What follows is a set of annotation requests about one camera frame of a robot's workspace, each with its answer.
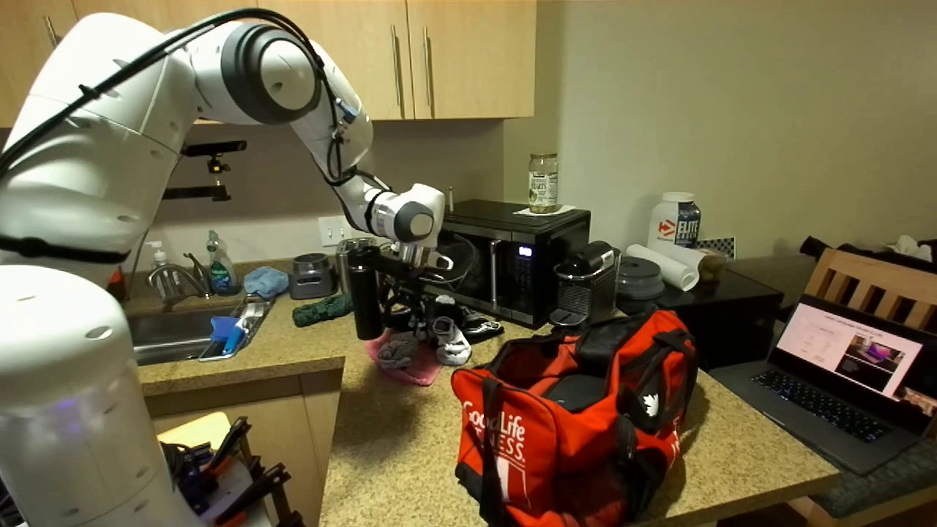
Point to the black round appliance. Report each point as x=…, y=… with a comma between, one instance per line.
x=639, y=279

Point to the pink knit cloth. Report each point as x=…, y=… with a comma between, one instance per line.
x=419, y=370

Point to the white crumpled cloth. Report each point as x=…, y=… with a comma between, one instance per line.
x=911, y=251

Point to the wooden slatted chair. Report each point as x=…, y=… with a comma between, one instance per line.
x=880, y=282

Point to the red duffel bag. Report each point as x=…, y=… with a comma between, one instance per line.
x=588, y=428

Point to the white paper towel roll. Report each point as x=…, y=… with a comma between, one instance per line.
x=662, y=266

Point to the open grey laptop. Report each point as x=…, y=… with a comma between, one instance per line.
x=831, y=390

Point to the white plastic jug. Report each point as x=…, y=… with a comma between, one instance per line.
x=675, y=221

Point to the metal sink faucet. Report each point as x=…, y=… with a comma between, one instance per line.
x=185, y=279

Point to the black white checkered cloth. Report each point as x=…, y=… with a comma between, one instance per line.
x=718, y=247

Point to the blue dish brush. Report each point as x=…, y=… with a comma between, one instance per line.
x=229, y=336

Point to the light wooden side table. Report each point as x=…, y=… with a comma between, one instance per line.
x=194, y=428

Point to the small black countertop device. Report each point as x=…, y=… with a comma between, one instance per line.
x=311, y=276

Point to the glass jar with label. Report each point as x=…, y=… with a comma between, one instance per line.
x=542, y=180

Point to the clear soap dispenser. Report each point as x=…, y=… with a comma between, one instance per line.
x=159, y=269

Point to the blue cloth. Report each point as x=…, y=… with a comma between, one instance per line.
x=264, y=282

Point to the black coffee machine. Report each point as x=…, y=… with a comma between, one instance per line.
x=585, y=282

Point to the white paper sheet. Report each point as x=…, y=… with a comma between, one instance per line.
x=523, y=210

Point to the white wall outlet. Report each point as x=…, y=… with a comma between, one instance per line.
x=331, y=229

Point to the teal dish soap bottle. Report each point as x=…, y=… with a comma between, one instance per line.
x=222, y=269

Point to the dark green rolled towel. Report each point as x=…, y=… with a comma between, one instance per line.
x=324, y=311

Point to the steel kitchen sink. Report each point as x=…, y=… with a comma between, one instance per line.
x=164, y=333

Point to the dark grey textured cushion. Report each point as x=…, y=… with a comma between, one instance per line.
x=880, y=484

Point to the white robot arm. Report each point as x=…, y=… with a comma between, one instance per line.
x=90, y=178

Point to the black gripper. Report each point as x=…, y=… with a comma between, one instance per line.
x=410, y=266

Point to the black microwave oven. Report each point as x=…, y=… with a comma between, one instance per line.
x=508, y=266

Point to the black box cabinet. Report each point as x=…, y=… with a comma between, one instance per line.
x=728, y=311

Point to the grey white sock pair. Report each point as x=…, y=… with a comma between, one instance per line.
x=399, y=354

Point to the wooden wall cabinet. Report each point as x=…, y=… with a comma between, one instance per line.
x=457, y=61

